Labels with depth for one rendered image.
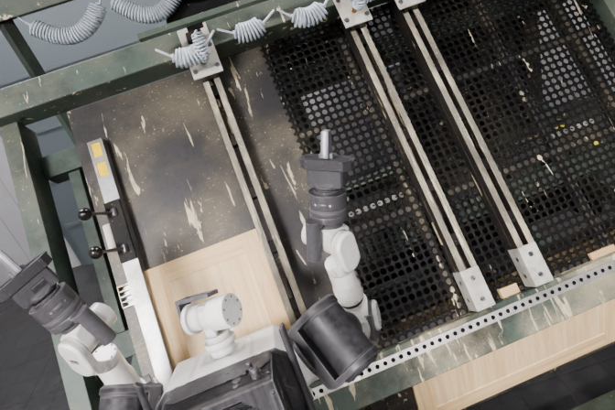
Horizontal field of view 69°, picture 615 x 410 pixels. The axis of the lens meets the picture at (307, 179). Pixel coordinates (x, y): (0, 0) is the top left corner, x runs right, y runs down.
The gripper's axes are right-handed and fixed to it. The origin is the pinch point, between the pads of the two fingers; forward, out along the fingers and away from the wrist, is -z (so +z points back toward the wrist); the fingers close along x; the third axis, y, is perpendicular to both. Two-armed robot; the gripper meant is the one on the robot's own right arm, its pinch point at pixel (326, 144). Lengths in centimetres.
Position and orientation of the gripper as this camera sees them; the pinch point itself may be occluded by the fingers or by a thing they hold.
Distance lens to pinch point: 98.8
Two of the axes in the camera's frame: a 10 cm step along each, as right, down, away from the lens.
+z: 0.4, 9.5, 3.1
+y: 3.5, -3.0, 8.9
